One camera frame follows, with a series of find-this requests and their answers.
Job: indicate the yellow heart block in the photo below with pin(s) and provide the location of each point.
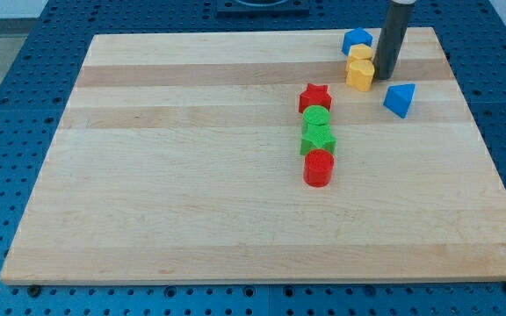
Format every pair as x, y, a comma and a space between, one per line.
360, 75

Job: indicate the blue triangle block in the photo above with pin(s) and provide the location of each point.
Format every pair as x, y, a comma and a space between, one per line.
399, 98

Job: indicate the wooden board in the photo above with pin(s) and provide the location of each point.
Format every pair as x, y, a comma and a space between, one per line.
177, 161

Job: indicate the green star block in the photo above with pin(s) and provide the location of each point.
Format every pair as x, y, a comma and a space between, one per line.
317, 137

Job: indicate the red cylinder block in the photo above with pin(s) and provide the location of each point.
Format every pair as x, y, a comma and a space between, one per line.
318, 167

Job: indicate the green cylinder block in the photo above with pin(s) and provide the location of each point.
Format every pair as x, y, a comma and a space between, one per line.
314, 115

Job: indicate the red star block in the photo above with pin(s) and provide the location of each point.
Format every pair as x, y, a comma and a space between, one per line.
315, 95

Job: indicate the yellow hexagon block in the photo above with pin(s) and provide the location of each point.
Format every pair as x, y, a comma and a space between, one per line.
358, 52

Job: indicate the blue pentagon block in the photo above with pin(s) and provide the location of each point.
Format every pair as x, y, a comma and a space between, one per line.
354, 37

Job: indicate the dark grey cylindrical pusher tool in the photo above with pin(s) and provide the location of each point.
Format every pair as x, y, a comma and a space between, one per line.
391, 37

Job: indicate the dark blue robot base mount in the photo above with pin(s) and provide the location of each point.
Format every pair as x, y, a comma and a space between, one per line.
230, 8

